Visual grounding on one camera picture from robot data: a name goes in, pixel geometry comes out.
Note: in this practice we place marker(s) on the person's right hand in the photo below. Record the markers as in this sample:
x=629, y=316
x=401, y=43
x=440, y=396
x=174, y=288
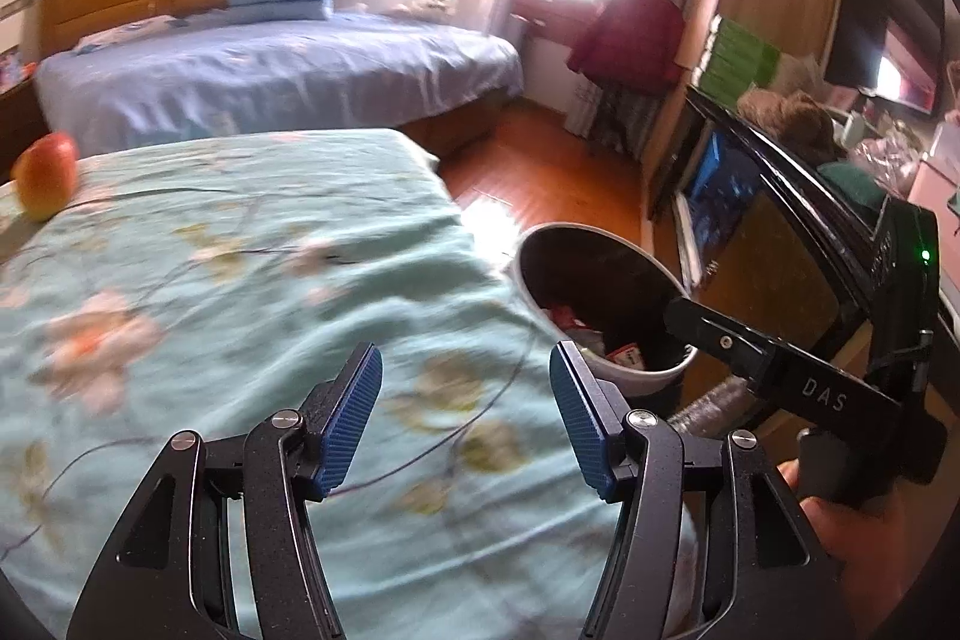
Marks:
x=855, y=557

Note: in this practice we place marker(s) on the bed with blue sheet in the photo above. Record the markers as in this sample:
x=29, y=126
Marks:
x=285, y=70

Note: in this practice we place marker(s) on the brown plush toy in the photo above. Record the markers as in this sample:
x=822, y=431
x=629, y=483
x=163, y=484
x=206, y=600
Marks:
x=791, y=119

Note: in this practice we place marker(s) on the white blue printed pillow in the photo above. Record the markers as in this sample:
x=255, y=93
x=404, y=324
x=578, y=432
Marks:
x=124, y=33

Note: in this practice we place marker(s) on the black glass cabinet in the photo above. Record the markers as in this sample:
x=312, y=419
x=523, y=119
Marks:
x=787, y=257

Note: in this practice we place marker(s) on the green cloth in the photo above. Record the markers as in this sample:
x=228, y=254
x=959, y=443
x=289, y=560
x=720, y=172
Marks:
x=851, y=183

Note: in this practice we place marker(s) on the red yellow apple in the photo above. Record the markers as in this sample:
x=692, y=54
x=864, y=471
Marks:
x=45, y=175

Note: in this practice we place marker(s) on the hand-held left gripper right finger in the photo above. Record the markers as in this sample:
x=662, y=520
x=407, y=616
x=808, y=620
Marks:
x=581, y=422

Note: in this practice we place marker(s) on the teal floral bedsheet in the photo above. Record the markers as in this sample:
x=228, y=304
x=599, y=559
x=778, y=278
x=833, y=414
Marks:
x=262, y=310

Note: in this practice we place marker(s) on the stack of green boxes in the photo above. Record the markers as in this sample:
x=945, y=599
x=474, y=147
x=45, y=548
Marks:
x=739, y=59

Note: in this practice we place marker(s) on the clear plastic bottle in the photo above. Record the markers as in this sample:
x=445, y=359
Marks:
x=705, y=411

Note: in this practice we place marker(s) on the black television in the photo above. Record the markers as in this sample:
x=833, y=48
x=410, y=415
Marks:
x=862, y=40

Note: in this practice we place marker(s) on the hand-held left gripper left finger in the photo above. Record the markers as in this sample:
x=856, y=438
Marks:
x=349, y=415

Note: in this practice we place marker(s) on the dark red coat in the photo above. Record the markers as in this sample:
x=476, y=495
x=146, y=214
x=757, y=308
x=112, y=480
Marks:
x=630, y=40

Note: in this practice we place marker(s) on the small white plush toy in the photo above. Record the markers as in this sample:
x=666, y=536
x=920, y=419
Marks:
x=433, y=3

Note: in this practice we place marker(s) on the white trash bin black liner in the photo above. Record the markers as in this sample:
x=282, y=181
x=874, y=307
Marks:
x=592, y=265

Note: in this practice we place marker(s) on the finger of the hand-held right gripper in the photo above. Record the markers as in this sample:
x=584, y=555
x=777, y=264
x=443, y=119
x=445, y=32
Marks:
x=712, y=332

